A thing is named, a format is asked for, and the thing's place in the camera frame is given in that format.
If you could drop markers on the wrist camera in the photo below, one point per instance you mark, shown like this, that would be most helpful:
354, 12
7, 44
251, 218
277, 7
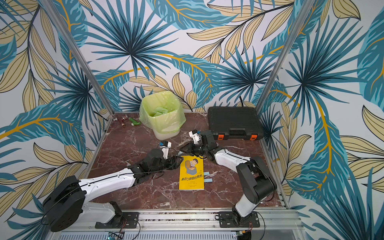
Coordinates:
195, 135
165, 146

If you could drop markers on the yellow cover book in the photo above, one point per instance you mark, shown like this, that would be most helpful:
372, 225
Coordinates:
191, 174

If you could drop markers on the white bin green bag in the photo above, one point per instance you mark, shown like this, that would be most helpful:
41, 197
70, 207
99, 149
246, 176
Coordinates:
163, 113

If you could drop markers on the right aluminium frame post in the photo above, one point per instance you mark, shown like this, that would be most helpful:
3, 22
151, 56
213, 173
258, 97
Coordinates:
299, 21

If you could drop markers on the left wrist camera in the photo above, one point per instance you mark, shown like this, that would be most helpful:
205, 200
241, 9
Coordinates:
165, 146

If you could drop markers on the aluminium frame post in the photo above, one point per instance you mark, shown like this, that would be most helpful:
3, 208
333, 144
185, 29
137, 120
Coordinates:
299, 21
58, 21

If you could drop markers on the aluminium front rail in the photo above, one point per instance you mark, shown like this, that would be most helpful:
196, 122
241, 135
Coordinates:
201, 224

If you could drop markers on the black plastic tool case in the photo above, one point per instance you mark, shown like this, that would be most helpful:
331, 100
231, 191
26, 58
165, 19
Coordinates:
235, 123

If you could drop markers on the left aluminium frame post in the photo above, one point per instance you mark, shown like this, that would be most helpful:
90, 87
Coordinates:
58, 21

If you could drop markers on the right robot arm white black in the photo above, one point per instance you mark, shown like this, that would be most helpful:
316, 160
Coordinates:
256, 179

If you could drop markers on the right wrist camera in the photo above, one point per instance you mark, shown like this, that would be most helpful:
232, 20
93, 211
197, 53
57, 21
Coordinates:
195, 135

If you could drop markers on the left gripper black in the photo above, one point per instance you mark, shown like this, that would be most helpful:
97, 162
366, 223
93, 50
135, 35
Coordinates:
174, 164

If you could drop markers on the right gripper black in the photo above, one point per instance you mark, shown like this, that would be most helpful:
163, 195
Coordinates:
193, 148

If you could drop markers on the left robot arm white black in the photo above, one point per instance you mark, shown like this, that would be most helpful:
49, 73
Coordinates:
72, 200

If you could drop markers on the green small bottle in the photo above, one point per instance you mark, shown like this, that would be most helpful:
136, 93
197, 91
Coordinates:
134, 122

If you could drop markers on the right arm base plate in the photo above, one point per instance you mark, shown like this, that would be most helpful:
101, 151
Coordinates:
233, 220

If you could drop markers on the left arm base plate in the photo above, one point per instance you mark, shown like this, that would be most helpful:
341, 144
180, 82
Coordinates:
125, 220

